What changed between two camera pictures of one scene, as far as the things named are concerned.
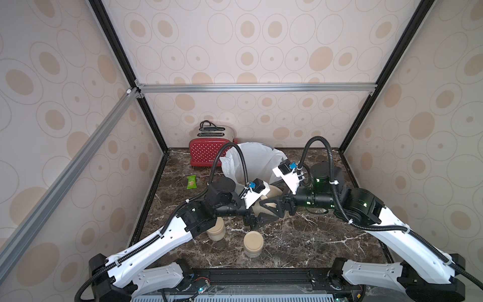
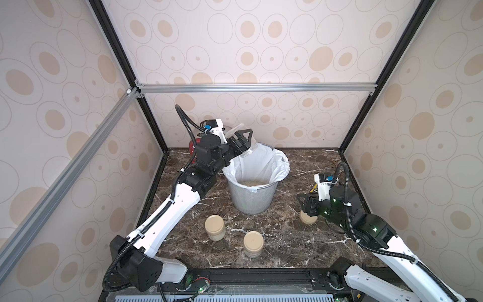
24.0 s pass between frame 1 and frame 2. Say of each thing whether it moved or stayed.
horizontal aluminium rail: stayed
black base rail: stayed
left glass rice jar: stayed
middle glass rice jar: stayed
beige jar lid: moved
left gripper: moved
